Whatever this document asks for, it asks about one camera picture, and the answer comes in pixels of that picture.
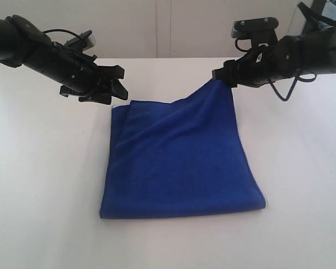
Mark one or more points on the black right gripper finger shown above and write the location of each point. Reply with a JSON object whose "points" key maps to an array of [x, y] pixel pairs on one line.
{"points": [[223, 74]]}

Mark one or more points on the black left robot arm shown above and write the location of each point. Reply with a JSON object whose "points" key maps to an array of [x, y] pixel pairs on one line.
{"points": [[23, 44]]}

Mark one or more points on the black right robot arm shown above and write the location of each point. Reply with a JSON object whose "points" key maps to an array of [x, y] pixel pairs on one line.
{"points": [[313, 53]]}

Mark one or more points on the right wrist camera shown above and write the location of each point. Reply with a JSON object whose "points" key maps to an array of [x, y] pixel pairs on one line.
{"points": [[245, 28]]}

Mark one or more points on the blue towel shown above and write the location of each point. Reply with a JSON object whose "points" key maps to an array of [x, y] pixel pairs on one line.
{"points": [[178, 159]]}

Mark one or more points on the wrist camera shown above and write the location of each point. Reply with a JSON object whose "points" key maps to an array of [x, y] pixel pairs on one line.
{"points": [[245, 28], [85, 42]]}

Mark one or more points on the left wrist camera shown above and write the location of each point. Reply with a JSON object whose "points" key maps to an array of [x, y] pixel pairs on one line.
{"points": [[85, 42]]}

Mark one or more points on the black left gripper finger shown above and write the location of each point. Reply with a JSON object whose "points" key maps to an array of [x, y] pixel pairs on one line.
{"points": [[110, 72], [116, 90]]}

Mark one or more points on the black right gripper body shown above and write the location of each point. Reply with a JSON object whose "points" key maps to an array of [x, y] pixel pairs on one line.
{"points": [[261, 65]]}

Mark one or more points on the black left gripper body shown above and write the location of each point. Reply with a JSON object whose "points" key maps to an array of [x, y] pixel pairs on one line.
{"points": [[77, 72]]}

